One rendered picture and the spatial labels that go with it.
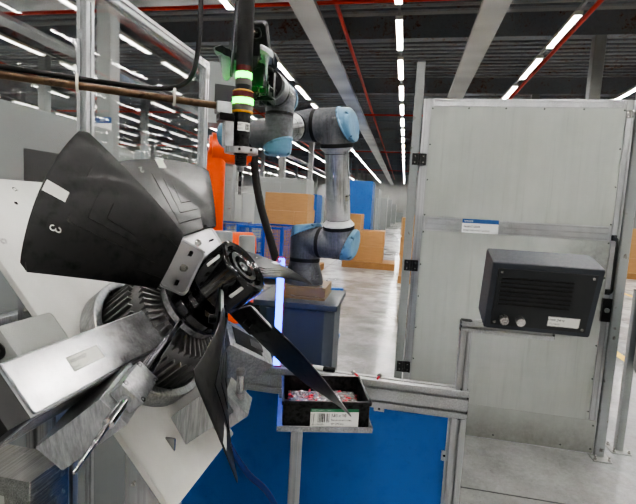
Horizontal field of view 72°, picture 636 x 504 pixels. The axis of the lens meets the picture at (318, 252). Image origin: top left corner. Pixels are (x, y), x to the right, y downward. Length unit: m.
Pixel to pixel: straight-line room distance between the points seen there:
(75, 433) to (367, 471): 0.94
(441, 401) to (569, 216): 1.72
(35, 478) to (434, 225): 2.23
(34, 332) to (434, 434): 1.05
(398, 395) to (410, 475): 0.25
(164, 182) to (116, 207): 0.30
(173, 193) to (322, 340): 0.84
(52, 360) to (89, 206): 0.21
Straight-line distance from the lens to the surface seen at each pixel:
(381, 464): 1.44
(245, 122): 0.94
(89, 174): 0.72
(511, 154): 2.75
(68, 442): 0.73
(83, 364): 0.70
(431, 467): 1.44
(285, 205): 9.02
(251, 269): 0.87
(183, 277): 0.82
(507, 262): 1.21
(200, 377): 0.56
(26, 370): 0.65
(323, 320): 1.58
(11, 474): 1.03
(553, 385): 2.97
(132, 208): 0.74
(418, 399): 1.33
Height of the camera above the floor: 1.34
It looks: 6 degrees down
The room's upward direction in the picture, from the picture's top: 3 degrees clockwise
